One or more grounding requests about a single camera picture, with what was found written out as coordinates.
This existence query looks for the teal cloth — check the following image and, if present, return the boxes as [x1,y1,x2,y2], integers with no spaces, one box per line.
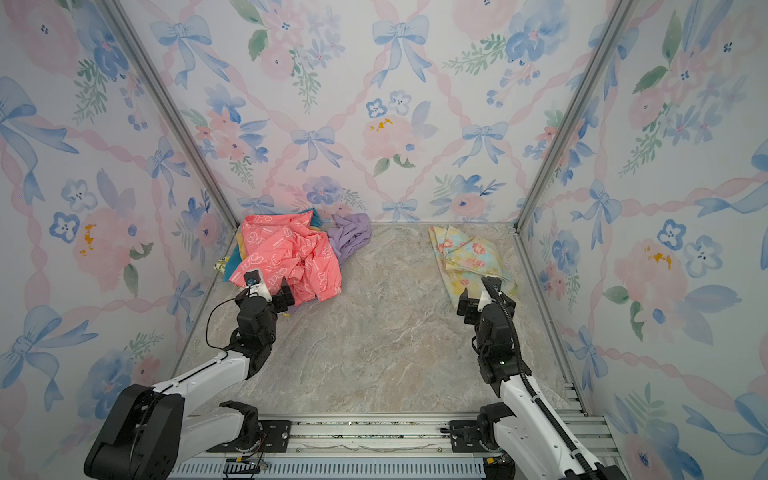
[221,207,323,284]

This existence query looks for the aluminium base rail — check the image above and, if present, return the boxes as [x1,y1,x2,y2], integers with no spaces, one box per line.
[208,411,625,474]

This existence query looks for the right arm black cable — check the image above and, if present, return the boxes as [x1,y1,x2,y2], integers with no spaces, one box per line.
[479,277,601,480]

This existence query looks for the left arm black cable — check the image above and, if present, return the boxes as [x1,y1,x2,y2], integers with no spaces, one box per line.
[204,296,241,355]

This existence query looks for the left corner aluminium post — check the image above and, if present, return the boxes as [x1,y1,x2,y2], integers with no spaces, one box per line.
[96,0,239,228]

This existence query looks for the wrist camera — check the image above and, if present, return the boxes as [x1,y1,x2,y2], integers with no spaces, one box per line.
[477,290,493,312]
[244,269,272,302]

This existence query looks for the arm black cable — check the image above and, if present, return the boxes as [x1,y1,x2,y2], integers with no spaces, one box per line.
[479,277,601,480]
[204,296,241,355]

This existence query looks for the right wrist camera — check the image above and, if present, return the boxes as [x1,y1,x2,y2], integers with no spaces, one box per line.
[477,290,493,312]

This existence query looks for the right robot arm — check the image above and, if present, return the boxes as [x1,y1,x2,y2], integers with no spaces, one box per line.
[442,276,625,479]

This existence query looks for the pink patterned cloth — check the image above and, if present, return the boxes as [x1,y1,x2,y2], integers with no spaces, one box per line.
[229,210,342,306]

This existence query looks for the yellow floral cloth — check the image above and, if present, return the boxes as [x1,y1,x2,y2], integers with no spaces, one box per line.
[428,226,518,310]

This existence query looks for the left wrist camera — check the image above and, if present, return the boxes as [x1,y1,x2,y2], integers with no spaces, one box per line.
[244,269,272,302]

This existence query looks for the corner aluminium post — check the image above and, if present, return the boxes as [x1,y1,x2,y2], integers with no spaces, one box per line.
[96,0,239,228]
[514,0,636,234]

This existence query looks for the purple cloth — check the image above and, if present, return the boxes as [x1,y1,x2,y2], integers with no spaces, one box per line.
[327,213,372,265]

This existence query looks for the right corner aluminium post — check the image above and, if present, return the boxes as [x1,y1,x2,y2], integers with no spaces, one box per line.
[514,0,636,234]

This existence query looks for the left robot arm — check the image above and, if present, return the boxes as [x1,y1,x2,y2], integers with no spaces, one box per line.
[83,282,295,479]

